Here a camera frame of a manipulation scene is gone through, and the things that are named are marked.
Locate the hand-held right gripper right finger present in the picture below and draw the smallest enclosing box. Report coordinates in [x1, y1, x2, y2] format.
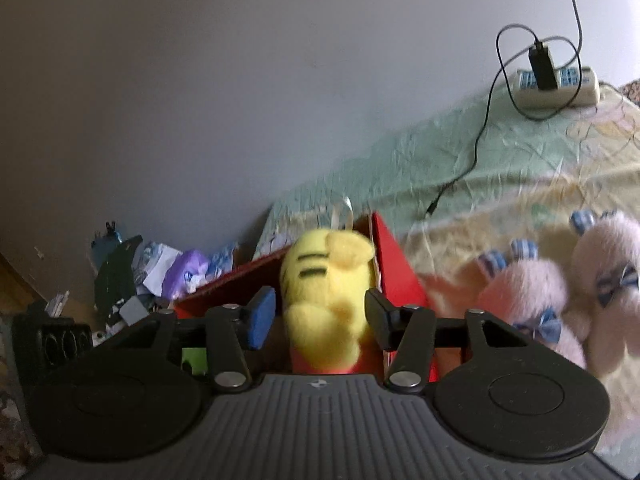
[365, 287, 547, 392]

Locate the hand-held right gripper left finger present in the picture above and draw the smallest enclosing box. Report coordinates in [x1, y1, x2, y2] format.
[114, 286, 277, 395]

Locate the red cardboard box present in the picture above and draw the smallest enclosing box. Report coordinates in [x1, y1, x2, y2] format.
[172, 212, 468, 376]

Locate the yellow tiger plush toy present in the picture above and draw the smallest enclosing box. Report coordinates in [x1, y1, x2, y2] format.
[279, 195, 376, 375]

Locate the pink plush rabbit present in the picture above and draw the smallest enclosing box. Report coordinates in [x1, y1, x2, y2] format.
[470, 239, 588, 371]
[565, 210, 640, 381]

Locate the blue patterned packet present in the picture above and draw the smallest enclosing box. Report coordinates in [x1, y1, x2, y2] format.
[209, 242, 240, 278]

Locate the purple packet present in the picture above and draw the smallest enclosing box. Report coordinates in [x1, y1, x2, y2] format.
[161, 249, 210, 297]

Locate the grey square pad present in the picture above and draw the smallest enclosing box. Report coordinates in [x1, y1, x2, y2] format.
[119, 296, 150, 326]

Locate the dark green cloth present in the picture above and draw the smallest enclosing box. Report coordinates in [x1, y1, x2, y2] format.
[94, 235, 143, 321]

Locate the white and blue packet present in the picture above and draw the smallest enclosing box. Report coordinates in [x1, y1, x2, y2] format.
[135, 240, 183, 291]

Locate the small dark blue object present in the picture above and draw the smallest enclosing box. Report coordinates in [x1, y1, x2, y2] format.
[91, 220, 125, 261]

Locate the white power strip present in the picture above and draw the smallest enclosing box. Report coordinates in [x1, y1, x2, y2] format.
[515, 66, 600, 111]

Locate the black charger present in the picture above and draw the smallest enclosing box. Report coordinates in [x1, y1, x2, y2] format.
[529, 42, 557, 92]

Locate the brown patterned blanket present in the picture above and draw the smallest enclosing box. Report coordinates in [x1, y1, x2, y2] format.
[620, 77, 640, 108]

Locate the black charging cable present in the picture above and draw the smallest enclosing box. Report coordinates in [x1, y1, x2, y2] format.
[425, 24, 583, 221]

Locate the grey cable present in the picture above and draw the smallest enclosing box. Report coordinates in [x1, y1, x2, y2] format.
[557, 0, 583, 68]

